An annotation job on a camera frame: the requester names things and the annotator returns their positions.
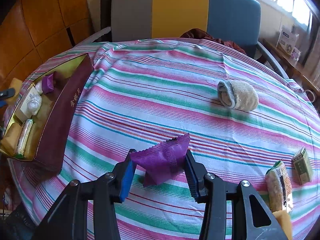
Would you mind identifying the white plastic bag ball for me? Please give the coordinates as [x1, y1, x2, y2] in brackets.
[27, 94, 42, 115]

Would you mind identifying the yellow sponge block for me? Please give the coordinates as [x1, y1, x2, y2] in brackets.
[273, 210, 292, 240]

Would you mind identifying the white purple carton box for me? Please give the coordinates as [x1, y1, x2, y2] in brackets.
[276, 25, 299, 56]

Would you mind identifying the wooden wardrobe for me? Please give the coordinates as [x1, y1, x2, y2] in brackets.
[1, 0, 93, 89]

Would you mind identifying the long cracker packet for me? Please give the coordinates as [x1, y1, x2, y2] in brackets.
[14, 119, 34, 159]

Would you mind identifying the white tea box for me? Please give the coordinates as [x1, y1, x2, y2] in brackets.
[14, 86, 41, 122]

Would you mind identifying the wooden side table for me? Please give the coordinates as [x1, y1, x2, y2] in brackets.
[262, 39, 319, 98]

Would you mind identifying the rolled beige sock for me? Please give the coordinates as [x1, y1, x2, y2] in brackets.
[217, 80, 259, 112]

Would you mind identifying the purple snack packet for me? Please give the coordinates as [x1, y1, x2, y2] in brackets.
[130, 133, 190, 187]
[41, 73, 54, 94]

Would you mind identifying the tricolour fabric chair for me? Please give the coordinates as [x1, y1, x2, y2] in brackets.
[91, 0, 288, 79]

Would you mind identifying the dark red garment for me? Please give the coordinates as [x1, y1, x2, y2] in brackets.
[180, 28, 246, 55]

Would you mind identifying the gold tin box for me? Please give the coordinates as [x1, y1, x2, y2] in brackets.
[1, 54, 93, 173]

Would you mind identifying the striped bed cover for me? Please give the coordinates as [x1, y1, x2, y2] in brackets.
[9, 39, 319, 239]

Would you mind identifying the green medicine box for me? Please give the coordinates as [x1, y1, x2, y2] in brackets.
[292, 147, 313, 185]

